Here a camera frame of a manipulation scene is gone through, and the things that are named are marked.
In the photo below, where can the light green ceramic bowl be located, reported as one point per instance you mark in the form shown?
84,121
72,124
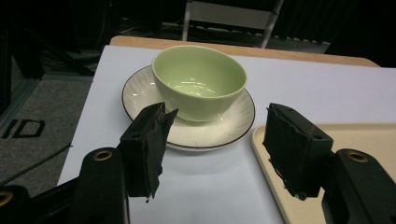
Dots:
199,74

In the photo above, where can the white plate with brown rim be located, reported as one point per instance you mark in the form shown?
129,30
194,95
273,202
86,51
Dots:
218,130

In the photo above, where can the white metal chair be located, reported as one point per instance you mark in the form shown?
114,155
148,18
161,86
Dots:
230,14

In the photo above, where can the beige plastic tray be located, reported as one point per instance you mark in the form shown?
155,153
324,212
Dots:
358,137

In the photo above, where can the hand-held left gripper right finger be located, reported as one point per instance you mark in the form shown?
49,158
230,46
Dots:
295,149

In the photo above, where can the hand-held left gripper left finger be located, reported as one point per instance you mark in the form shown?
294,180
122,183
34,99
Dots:
146,149

